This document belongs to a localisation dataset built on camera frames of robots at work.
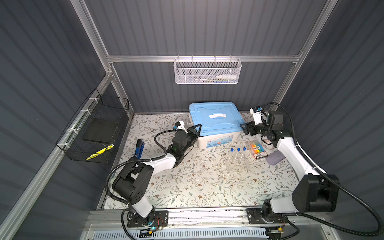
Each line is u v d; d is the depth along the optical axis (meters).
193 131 0.76
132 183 0.46
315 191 0.41
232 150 0.81
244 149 0.82
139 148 0.99
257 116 0.74
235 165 0.91
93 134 0.68
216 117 0.90
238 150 0.81
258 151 0.96
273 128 0.64
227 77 0.88
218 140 0.94
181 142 0.67
